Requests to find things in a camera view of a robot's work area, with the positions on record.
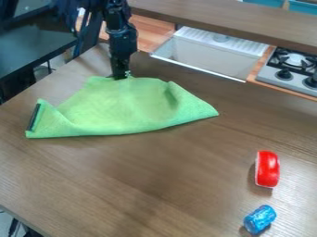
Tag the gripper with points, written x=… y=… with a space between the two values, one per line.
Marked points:
x=122 y=43

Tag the green cloth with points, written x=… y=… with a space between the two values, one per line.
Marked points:
x=124 y=108

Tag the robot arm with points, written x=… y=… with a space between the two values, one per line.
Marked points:
x=114 y=14

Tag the black table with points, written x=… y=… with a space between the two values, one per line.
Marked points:
x=29 y=46

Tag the toy sink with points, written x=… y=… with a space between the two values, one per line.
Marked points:
x=214 y=51

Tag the toy stove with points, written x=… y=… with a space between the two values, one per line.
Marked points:
x=291 y=69

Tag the red toy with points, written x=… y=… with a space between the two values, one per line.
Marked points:
x=267 y=169

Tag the blue toy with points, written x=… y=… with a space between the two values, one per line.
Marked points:
x=259 y=219

